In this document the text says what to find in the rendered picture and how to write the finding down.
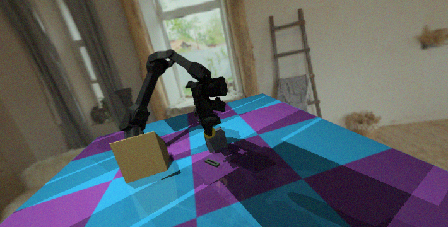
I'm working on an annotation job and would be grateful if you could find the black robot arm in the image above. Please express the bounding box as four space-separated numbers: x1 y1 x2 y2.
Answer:
119 49 228 139

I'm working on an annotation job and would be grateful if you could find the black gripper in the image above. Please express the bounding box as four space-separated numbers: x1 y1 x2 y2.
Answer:
193 97 221 136

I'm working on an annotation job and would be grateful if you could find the gold coin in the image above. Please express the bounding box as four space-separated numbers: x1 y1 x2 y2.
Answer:
204 128 216 139

